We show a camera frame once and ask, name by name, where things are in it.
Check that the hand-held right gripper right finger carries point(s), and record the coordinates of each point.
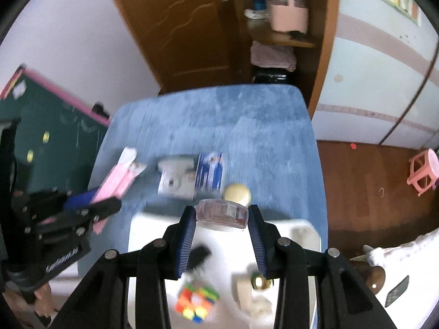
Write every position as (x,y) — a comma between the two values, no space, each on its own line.
(258,243)

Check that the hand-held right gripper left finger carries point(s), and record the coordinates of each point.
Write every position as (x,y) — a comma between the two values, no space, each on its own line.
(185,243)

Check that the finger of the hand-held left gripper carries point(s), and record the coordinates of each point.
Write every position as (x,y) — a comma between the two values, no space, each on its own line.
(80,201)
(103,209)

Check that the black oval case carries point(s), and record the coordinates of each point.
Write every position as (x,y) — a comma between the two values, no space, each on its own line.
(199,257)

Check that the pink white clip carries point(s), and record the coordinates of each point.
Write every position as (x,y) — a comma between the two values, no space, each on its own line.
(118,178)

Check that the white plastic tray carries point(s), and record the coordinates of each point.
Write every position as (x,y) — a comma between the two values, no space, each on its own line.
(223,246)

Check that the small clear plastic box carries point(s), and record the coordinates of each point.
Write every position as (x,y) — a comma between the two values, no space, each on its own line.
(221,212)

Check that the beige wooden block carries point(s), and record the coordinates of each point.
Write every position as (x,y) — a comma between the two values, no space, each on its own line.
(244,291)

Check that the colourful puzzle cube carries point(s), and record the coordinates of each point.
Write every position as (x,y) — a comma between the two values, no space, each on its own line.
(197,301)

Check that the person's left hand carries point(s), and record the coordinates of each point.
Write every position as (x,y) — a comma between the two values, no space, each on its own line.
(44,298)

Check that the cream round ball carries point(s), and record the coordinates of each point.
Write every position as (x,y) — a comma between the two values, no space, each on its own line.
(237,194)

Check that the blue card box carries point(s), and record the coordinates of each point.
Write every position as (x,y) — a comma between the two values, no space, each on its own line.
(211,171)

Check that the black easel knob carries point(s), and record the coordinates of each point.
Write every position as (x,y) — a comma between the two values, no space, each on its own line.
(101,110)

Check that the blue plush blanket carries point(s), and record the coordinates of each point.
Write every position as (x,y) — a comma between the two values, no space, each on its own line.
(240,126)

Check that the white sticker card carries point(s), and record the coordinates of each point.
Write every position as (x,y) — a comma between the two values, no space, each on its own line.
(19,89)

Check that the dark flat card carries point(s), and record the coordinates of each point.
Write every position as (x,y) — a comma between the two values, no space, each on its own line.
(398,291)

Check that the black bag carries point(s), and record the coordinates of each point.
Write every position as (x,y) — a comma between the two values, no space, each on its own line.
(271,75)

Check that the pink plastic stool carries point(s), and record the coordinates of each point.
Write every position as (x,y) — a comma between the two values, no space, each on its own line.
(423,169)

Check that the pink folded cloth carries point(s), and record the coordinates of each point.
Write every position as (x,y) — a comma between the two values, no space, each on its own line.
(272,56)

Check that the brown wooden door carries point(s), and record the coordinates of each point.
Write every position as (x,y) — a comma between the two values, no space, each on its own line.
(178,31)

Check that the pale blue striped wardrobe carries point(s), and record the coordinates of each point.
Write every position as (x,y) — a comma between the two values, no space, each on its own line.
(377,75)

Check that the wooden shelf cabinet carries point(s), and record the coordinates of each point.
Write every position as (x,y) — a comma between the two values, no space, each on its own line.
(325,41)

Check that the pink basket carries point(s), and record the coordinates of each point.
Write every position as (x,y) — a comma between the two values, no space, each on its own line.
(288,19)

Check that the white papers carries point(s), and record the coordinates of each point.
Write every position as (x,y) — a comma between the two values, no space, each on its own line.
(256,13)

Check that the blue cup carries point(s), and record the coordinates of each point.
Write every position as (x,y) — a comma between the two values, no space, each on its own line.
(259,4)

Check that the white compact camera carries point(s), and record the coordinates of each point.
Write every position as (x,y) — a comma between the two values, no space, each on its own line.
(176,183)

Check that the green chalkboard pink frame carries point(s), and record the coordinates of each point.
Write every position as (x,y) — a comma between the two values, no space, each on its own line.
(61,120)

